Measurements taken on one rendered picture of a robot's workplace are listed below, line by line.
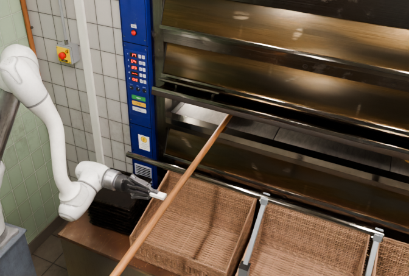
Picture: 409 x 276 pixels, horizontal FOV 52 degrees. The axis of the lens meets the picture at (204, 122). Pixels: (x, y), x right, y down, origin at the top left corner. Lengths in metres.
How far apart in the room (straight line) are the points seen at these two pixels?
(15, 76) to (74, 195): 0.55
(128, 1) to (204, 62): 0.48
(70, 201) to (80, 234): 0.73
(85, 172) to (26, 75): 0.54
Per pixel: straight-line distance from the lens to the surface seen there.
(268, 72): 2.02
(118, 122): 2.61
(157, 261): 2.36
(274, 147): 2.20
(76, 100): 2.73
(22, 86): 1.67
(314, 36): 1.89
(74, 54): 2.51
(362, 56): 1.87
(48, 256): 3.33
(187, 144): 2.42
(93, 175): 1.94
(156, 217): 1.75
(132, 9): 2.17
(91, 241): 2.55
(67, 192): 1.87
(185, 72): 2.17
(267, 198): 1.91
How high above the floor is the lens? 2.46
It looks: 33 degrees down
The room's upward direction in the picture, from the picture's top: 2 degrees clockwise
